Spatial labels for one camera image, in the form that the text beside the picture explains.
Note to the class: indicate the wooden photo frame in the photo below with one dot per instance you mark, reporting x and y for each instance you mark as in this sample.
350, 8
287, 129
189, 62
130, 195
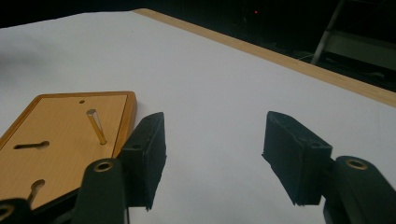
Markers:
59, 133

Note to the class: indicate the white metal stand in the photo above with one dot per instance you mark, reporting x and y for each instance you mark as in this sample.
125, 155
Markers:
358, 46

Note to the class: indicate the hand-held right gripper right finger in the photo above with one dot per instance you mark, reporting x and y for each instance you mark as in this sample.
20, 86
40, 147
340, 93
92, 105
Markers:
294, 155

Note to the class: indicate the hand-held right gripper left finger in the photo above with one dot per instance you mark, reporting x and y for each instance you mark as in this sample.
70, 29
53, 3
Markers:
144, 161

